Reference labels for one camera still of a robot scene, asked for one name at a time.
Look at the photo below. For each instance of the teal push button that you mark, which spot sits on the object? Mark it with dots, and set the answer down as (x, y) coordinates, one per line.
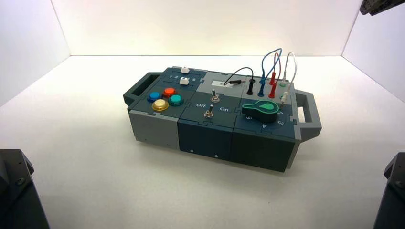
(176, 100)

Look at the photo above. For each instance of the green rotary knob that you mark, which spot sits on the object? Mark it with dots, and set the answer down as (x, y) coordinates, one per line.
(261, 110)

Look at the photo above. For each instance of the orange push button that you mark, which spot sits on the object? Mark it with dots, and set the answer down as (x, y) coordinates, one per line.
(169, 92)

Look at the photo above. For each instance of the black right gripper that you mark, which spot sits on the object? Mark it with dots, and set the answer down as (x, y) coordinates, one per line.
(383, 5)

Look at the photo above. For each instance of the metal toggle switch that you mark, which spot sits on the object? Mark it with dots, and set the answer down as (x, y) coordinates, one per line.
(208, 112)
(215, 96)

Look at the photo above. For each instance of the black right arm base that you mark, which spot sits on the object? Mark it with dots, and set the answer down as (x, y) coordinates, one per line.
(392, 202)

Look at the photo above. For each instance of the blue push button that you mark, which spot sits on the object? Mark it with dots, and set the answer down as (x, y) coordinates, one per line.
(154, 96)

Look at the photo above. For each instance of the white slider knob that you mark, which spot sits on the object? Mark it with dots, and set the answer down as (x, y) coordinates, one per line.
(184, 69)
(183, 82)

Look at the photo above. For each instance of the yellow push button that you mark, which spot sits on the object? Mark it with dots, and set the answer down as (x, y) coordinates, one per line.
(160, 104)

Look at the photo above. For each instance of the grey and teal control box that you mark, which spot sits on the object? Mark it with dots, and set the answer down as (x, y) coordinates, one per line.
(202, 136)

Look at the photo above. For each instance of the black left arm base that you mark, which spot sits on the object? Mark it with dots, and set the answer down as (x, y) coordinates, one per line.
(15, 196)

